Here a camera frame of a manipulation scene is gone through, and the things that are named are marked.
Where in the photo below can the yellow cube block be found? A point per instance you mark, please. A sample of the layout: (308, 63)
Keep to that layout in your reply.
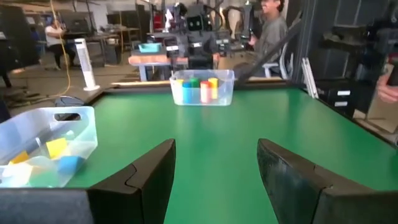
(20, 158)

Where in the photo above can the clear plastic bin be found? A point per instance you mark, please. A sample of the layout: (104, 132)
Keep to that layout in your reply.
(227, 93)
(87, 130)

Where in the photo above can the blue cylinder block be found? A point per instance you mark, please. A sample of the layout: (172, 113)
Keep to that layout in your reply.
(187, 93)

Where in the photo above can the person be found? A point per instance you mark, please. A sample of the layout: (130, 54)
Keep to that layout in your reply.
(273, 34)
(54, 35)

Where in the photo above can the person's hand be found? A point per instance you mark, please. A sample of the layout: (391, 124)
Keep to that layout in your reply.
(387, 91)

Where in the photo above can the yellow cylinder block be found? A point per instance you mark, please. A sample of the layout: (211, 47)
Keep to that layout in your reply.
(214, 85)
(179, 91)

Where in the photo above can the black storage box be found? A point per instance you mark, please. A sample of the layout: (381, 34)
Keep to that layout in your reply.
(329, 99)

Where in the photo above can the dark round floor base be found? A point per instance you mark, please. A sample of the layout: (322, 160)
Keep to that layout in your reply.
(70, 101)

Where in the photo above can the green table mat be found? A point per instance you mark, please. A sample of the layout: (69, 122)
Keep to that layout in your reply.
(217, 124)

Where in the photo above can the wooden workbench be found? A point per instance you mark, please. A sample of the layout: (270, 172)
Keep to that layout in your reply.
(149, 59)

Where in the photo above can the red cylinder block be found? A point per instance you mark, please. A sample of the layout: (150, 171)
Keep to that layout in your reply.
(205, 92)

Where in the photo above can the white chair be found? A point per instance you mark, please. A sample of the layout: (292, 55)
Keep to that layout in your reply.
(273, 67)

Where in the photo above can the teal plastic tub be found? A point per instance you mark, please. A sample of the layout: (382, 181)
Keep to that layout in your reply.
(149, 48)

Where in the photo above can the yellow wedge block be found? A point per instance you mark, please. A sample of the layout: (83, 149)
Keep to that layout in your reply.
(56, 148)

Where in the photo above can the white tower fan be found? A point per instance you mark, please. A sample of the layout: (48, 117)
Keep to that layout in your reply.
(84, 62)

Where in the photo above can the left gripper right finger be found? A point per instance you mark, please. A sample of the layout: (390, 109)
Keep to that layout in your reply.
(298, 199)

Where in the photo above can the blue wedge block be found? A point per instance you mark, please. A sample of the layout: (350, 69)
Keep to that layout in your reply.
(70, 165)

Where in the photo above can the silver aluminium bracket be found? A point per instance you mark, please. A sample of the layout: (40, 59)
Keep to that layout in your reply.
(309, 77)

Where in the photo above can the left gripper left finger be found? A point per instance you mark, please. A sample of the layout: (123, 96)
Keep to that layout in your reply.
(143, 199)

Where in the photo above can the green cylinder block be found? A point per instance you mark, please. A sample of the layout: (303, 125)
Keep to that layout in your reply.
(195, 82)

